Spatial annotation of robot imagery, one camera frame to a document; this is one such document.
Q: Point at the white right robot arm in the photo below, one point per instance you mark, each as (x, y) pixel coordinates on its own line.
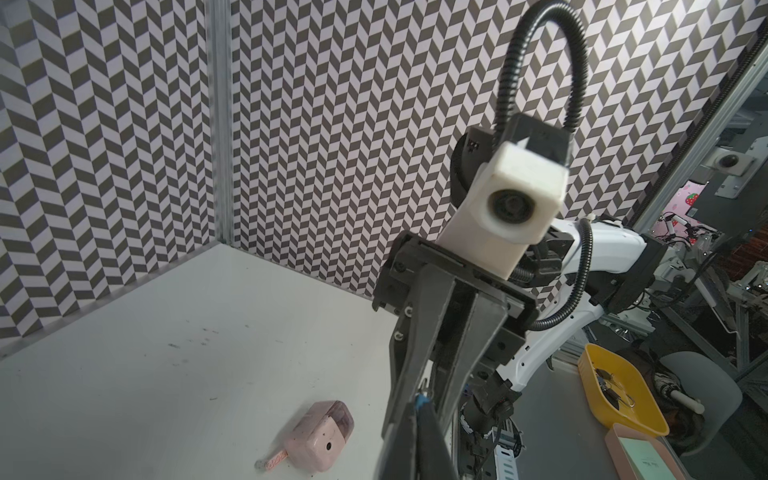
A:
(612, 264)

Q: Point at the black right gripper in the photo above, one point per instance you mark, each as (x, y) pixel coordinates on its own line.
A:
(459, 319)

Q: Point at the aluminium right corner post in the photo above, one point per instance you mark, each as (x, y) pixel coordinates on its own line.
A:
(703, 137)

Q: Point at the aluminium corner post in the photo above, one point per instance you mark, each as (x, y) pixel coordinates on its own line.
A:
(703, 137)
(218, 23)

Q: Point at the aluminium left corner post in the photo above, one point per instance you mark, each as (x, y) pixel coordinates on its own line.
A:
(218, 23)

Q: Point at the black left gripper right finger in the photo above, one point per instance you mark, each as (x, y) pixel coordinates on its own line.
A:
(433, 457)

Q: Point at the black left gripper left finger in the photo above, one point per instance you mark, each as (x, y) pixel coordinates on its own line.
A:
(398, 457)

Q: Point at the pink pencil sharpener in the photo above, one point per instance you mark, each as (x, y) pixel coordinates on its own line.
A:
(316, 441)

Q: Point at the small blue padlock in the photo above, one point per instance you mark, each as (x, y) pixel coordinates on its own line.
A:
(420, 401)

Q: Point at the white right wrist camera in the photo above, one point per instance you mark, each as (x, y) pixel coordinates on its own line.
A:
(509, 206)

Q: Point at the pink box with screen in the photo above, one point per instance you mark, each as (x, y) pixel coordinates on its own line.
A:
(636, 455)

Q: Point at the yellow plastic tray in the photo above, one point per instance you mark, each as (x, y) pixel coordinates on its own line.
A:
(617, 393)

